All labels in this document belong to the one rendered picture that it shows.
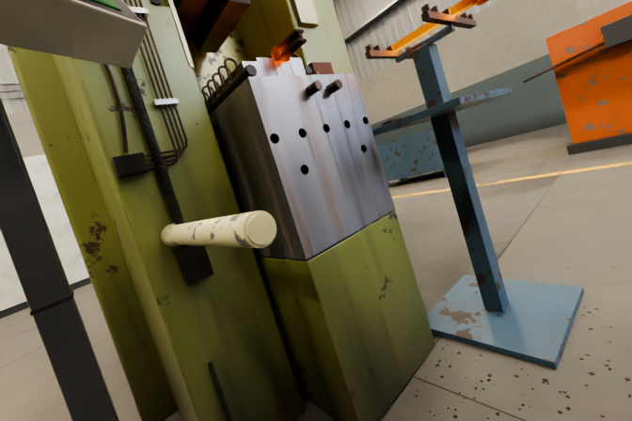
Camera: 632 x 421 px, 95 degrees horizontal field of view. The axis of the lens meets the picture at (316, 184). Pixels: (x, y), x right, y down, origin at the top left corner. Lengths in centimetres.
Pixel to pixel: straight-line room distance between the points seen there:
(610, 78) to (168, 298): 398
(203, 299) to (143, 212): 25
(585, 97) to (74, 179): 410
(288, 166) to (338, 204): 18
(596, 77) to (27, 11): 404
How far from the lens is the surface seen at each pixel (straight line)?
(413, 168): 458
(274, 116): 71
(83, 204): 121
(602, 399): 101
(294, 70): 89
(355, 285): 82
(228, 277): 83
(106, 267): 121
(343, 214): 78
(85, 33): 55
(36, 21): 52
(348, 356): 83
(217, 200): 82
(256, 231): 35
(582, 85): 407
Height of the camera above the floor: 67
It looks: 3 degrees down
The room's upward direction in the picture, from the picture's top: 17 degrees counter-clockwise
